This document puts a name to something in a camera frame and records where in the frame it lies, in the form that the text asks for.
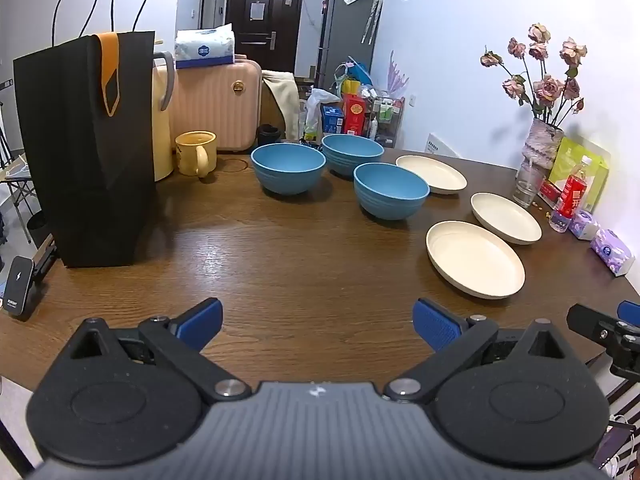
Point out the cream thermal jug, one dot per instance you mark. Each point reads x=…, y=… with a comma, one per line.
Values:
x=161, y=135

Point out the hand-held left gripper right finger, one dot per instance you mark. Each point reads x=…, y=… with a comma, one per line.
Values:
x=434, y=325

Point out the white panel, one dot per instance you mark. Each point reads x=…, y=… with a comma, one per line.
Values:
x=442, y=146

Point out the red flat packet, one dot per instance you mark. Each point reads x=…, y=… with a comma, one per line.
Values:
x=550, y=192

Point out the white paper sheet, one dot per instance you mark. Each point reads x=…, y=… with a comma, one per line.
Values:
x=257, y=12

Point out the drinking glass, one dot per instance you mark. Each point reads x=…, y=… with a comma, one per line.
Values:
x=528, y=187

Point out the patterned vase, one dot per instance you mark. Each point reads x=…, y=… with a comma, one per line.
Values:
x=542, y=147

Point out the white bottle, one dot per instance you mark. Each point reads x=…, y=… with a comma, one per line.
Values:
x=373, y=129

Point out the purple tissue pack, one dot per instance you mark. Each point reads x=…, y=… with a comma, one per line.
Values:
x=584, y=225
x=612, y=252

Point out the red box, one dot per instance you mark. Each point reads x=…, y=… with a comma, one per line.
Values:
x=356, y=115

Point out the blue plastic bag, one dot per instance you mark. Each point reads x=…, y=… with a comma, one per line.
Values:
x=357, y=74

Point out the black cylindrical cup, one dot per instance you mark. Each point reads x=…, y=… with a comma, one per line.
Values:
x=269, y=135

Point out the black paper bag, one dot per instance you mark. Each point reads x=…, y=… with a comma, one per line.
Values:
x=85, y=160

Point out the orange bag tag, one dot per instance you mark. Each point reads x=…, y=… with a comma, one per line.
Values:
x=107, y=72

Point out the pink suitcase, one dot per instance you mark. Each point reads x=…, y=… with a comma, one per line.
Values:
x=215, y=105

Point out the red label bottle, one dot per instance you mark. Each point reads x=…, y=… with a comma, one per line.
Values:
x=570, y=200

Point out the green package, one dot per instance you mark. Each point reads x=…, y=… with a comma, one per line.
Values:
x=597, y=165

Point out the blue bowl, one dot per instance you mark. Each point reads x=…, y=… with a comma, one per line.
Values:
x=287, y=172
x=352, y=152
x=390, y=192

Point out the dried roses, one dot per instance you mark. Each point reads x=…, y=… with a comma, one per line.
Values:
x=547, y=87

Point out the black clamp stand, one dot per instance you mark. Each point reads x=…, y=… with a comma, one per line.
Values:
x=44, y=257

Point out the yellow mug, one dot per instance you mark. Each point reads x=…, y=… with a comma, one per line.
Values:
x=192, y=152

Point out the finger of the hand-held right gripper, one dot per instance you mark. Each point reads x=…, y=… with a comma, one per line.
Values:
x=630, y=310
x=592, y=322

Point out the white plastic bag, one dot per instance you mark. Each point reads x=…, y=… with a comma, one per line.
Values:
x=317, y=110

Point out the cream plate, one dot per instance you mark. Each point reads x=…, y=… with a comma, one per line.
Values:
x=431, y=172
x=506, y=217
x=475, y=260

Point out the blue box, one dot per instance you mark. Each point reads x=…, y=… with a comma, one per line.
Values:
x=332, y=120

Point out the folding chair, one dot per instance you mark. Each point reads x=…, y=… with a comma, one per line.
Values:
x=15, y=180

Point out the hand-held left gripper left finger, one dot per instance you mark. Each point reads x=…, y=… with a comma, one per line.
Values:
x=205, y=321

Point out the beige cloth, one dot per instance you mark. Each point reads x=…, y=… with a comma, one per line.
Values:
x=282, y=102

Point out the grey refrigerator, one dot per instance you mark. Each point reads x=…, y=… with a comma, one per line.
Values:
x=345, y=35

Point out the purple wing wall sticker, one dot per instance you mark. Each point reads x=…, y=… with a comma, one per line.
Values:
x=398, y=77

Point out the dark door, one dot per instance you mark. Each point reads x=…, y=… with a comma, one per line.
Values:
x=265, y=45

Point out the folded umbrella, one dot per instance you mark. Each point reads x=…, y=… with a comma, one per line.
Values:
x=372, y=15

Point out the white tissue pack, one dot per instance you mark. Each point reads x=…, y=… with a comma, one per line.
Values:
x=205, y=47

